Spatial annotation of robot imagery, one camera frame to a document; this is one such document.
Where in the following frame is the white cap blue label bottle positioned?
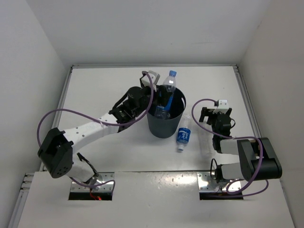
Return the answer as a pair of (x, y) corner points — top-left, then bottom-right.
(176, 114), (191, 152)

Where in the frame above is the aluminium frame rail left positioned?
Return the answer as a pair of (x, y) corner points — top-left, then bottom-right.
(52, 65), (75, 130)

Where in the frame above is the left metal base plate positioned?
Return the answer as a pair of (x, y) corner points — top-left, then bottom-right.
(70, 172), (115, 193)

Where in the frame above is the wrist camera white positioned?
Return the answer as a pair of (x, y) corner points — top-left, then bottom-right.
(213, 99), (229, 114)
(140, 70), (160, 91)

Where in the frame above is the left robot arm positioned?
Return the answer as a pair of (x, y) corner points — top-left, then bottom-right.
(38, 85), (173, 184)

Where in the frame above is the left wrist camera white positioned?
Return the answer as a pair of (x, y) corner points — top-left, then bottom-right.
(140, 70), (160, 91)

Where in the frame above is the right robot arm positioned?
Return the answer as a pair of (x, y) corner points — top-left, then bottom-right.
(199, 107), (283, 182)

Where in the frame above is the clear unlabelled plastic bottle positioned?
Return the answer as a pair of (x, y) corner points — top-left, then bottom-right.
(198, 129), (213, 159)

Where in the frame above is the dark round waste bin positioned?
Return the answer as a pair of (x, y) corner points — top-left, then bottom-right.
(146, 88), (186, 138)

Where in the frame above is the blue cap water bottle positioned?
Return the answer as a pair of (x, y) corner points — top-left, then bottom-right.
(154, 70), (177, 120)

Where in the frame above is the metal base plate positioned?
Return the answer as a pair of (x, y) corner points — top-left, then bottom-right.
(197, 171), (234, 193)
(70, 172), (115, 193)

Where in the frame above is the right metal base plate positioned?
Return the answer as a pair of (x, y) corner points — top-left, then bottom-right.
(197, 171), (234, 193)

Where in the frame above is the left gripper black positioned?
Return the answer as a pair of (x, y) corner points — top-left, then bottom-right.
(133, 77), (172, 117)

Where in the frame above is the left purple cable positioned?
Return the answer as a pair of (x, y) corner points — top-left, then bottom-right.
(38, 70), (154, 190)

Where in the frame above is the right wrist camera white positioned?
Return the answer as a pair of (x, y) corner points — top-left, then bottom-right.
(213, 99), (229, 114)

